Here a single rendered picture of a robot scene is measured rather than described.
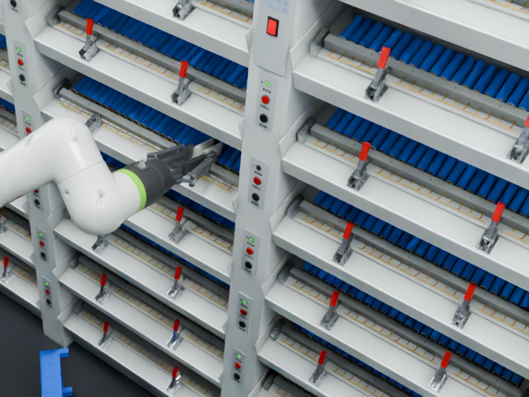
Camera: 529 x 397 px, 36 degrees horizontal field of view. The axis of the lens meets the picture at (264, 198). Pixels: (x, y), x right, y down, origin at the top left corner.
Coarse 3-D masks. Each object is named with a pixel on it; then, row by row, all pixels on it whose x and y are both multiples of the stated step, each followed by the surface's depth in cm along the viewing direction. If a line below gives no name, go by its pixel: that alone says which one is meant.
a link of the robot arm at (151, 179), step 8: (144, 160) 158; (128, 168) 157; (136, 168) 158; (144, 168) 158; (152, 168) 159; (144, 176) 157; (152, 176) 158; (160, 176) 160; (144, 184) 156; (152, 184) 158; (160, 184) 159; (152, 192) 158; (160, 192) 160; (152, 200) 159; (144, 208) 159
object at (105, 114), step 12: (72, 96) 197; (84, 108) 196; (96, 108) 194; (108, 120) 193; (120, 120) 191; (132, 132) 190; (144, 132) 188; (156, 144) 187; (168, 144) 185; (216, 168) 179; (228, 180) 178
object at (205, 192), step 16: (64, 80) 200; (48, 96) 199; (48, 112) 198; (64, 112) 197; (112, 144) 190; (128, 144) 189; (144, 144) 189; (128, 160) 188; (208, 176) 181; (192, 192) 180; (208, 192) 179; (224, 192) 178; (208, 208) 182; (224, 208) 176
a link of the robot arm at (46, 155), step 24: (72, 120) 149; (24, 144) 148; (48, 144) 146; (72, 144) 147; (96, 144) 152; (0, 168) 148; (24, 168) 147; (48, 168) 147; (72, 168) 147; (0, 192) 148; (24, 192) 150
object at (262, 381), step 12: (264, 372) 207; (276, 372) 209; (264, 384) 208; (276, 384) 210; (288, 384) 207; (252, 396) 206; (264, 396) 209; (276, 396) 208; (288, 396) 208; (300, 396) 205; (312, 396) 205
